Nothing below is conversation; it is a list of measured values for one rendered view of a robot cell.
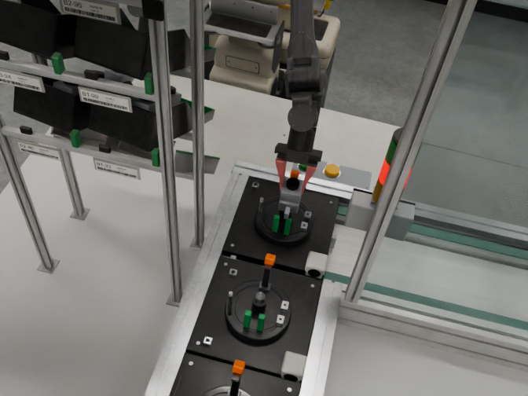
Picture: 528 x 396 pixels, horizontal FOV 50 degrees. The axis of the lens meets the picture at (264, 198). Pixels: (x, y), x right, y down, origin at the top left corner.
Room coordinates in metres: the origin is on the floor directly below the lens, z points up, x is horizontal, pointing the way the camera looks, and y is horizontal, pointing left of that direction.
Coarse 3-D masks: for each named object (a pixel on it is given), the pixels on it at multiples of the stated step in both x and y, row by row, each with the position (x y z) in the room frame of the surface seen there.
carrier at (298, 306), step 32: (224, 288) 0.66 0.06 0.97; (256, 288) 0.66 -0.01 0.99; (288, 288) 0.68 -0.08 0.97; (320, 288) 0.69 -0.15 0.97; (224, 320) 0.58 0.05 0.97; (256, 320) 0.58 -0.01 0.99; (288, 320) 0.59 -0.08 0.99; (192, 352) 0.51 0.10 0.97; (224, 352) 0.51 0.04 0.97; (256, 352) 0.52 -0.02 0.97; (288, 352) 0.52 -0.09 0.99
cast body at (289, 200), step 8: (288, 184) 0.85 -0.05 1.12; (296, 184) 0.85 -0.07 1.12; (280, 192) 0.84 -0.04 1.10; (288, 192) 0.84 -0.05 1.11; (296, 192) 0.84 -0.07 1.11; (280, 200) 0.84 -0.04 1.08; (288, 200) 0.83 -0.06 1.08; (296, 200) 0.83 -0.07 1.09; (280, 208) 0.83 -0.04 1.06; (288, 208) 0.82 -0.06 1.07; (296, 208) 0.83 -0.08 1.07
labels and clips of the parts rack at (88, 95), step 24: (72, 0) 0.69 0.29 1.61; (96, 0) 0.69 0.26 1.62; (144, 0) 0.67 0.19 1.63; (120, 24) 0.68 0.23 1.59; (0, 72) 0.71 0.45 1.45; (96, 72) 0.70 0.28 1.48; (96, 96) 0.69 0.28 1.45; (120, 96) 0.68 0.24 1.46; (24, 144) 0.71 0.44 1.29; (72, 144) 0.70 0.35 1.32; (96, 168) 0.69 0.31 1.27; (120, 168) 0.69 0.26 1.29; (144, 168) 0.86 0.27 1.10
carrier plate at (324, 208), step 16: (256, 192) 0.95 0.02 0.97; (272, 192) 0.95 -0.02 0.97; (304, 192) 0.97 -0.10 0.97; (240, 208) 0.89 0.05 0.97; (256, 208) 0.90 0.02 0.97; (320, 208) 0.92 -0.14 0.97; (336, 208) 0.93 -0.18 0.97; (240, 224) 0.84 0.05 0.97; (320, 224) 0.87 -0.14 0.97; (240, 240) 0.79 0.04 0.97; (256, 240) 0.80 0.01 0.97; (320, 240) 0.82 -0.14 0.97; (240, 256) 0.75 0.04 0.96; (256, 256) 0.75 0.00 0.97; (288, 256) 0.76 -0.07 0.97; (304, 256) 0.77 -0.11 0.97; (304, 272) 0.73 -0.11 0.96
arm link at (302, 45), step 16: (304, 0) 1.10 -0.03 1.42; (304, 16) 1.07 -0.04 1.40; (304, 32) 1.04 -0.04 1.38; (288, 48) 1.02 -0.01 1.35; (304, 48) 1.02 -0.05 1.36; (288, 64) 0.99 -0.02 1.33; (304, 64) 1.00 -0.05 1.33; (320, 64) 1.02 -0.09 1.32; (288, 80) 0.97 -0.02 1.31; (304, 80) 0.97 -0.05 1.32
